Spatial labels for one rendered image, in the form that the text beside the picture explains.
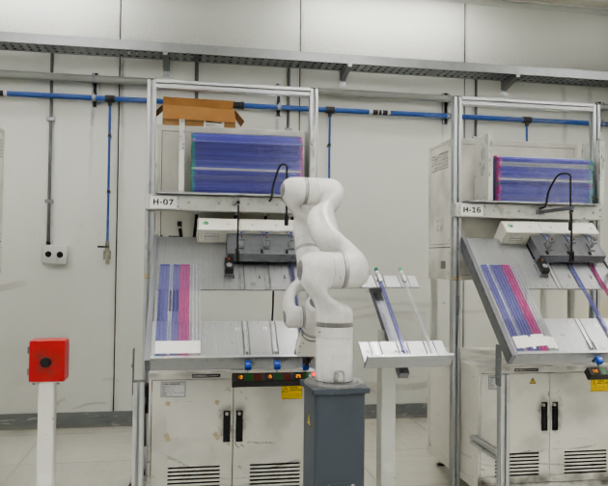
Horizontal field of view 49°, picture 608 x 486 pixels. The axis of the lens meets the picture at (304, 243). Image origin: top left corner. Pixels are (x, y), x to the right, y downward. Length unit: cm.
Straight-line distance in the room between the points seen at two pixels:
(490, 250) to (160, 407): 167
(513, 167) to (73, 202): 273
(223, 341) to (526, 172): 169
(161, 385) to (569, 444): 187
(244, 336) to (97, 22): 275
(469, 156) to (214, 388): 170
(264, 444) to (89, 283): 200
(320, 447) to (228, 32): 325
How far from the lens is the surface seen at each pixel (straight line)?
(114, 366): 457
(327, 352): 212
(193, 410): 290
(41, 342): 272
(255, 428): 294
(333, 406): 212
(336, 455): 216
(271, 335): 265
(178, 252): 297
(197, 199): 301
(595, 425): 348
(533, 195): 341
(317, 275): 207
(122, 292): 451
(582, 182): 355
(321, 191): 238
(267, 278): 287
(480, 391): 318
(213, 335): 264
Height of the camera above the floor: 110
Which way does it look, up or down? 1 degrees up
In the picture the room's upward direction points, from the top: 1 degrees clockwise
